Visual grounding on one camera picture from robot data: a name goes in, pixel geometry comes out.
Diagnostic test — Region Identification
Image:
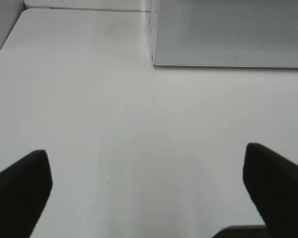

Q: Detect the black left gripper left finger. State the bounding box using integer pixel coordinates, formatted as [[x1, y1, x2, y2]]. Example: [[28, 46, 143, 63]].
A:
[[0, 150, 52, 238]]

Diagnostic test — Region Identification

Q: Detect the white microwave oven body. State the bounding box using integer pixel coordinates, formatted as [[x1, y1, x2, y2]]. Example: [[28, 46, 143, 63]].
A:
[[146, 0, 155, 62]]

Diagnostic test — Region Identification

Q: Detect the white microwave door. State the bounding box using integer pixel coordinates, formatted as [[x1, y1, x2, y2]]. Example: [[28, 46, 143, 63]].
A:
[[151, 0, 298, 68]]

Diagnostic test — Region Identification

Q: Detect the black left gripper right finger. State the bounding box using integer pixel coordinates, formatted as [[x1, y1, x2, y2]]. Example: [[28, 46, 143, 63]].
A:
[[243, 143, 298, 238]]

